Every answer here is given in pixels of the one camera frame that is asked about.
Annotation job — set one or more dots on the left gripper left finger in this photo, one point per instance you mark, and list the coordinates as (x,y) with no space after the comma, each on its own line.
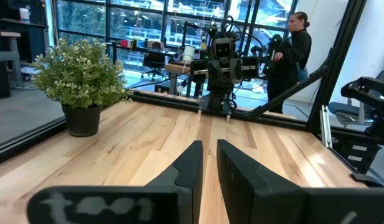
(185,180)

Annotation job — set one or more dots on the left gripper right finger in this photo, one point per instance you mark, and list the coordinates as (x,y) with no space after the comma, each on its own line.
(241,186)

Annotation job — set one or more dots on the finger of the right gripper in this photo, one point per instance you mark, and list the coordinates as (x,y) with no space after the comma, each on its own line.
(198,71)
(250,68)

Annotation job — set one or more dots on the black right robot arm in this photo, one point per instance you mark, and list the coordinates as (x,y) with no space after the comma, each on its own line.
(217,99)

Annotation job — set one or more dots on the white paper roll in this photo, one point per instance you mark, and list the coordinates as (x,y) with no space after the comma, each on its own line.
(188,53)

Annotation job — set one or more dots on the wooden background desk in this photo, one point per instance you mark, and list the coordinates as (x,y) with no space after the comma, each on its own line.
(176,67)

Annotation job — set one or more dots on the black background robot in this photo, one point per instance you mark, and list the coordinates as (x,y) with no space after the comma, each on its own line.
(274,42)

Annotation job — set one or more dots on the person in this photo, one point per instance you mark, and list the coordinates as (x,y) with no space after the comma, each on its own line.
(291,62)

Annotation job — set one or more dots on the black office chair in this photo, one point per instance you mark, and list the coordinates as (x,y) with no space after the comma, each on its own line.
(154,60)

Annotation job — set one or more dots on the black box with white labels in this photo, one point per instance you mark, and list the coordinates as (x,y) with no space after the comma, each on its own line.
(344,149)

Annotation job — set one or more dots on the potted green plant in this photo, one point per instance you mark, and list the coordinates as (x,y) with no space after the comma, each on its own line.
(79,74)

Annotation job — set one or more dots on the black shelving unit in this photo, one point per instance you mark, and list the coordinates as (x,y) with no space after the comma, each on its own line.
(33,34)

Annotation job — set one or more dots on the white wipes canister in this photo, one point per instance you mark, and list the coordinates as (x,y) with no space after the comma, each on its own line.
(24,14)

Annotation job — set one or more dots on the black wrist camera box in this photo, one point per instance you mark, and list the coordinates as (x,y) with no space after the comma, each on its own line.
(223,49)

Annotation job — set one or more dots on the black aluminium table frame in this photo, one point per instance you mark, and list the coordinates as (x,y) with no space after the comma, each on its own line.
(336,71)

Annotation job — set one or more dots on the silver metal bracket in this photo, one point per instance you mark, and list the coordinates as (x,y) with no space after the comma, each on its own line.
(325,127)

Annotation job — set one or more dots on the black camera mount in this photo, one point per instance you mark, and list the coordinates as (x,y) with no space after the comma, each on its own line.
(366,90)

